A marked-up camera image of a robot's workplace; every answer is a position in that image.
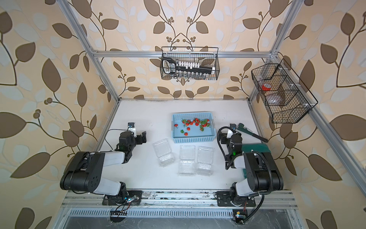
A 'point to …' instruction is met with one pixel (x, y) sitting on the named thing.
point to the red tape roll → (266, 87)
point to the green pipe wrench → (240, 126)
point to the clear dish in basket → (277, 100)
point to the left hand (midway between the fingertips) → (135, 130)
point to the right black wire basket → (285, 98)
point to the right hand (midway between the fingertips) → (227, 130)
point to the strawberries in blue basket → (202, 123)
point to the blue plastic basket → (193, 127)
